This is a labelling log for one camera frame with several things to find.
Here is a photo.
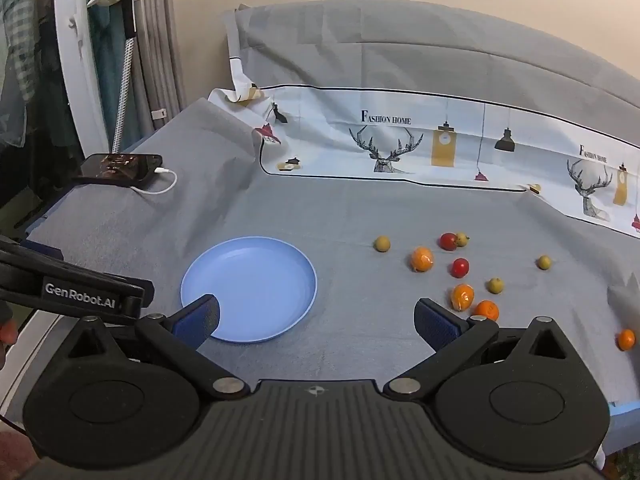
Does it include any plaid shirt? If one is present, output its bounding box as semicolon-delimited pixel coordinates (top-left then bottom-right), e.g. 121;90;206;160
0;0;56;151

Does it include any white charging cable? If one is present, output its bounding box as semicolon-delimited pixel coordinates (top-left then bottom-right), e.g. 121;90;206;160
131;167;179;196

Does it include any white deer print cloth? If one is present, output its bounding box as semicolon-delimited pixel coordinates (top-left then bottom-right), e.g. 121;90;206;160
207;7;640;238

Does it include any black smartphone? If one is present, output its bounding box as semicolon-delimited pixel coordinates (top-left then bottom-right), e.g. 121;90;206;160
71;153;164;189

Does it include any blue plastic plate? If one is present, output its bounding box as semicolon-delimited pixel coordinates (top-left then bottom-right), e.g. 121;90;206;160
180;236;319;345

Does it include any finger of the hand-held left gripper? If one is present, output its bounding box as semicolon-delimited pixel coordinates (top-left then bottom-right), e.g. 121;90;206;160
0;239;68;267

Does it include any grey curtain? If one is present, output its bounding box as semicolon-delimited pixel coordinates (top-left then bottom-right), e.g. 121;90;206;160
132;0;187;133

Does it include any braided gooseneck holder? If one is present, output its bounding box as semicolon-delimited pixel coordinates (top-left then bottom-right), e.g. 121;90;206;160
95;0;138;157

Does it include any person's left forearm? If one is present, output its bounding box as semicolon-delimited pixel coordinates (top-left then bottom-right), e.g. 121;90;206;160
0;412;46;480

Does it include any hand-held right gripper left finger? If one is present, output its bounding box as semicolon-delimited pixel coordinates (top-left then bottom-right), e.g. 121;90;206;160
65;294;251;401

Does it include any plastic-wrapped orange mandarin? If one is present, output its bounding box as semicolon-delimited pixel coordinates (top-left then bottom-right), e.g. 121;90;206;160
450;283;476;311
410;246;435;274

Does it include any teal curtain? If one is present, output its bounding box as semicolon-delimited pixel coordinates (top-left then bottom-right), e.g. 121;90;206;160
87;5;153;157

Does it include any grey bed sheet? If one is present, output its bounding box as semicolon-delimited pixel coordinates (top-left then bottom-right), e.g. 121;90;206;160
22;97;640;406

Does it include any white curved frame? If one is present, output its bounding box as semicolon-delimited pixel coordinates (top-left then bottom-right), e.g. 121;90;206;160
50;0;110;161

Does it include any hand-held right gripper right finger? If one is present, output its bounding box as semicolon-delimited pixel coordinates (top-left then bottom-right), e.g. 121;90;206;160
384;298;576;396

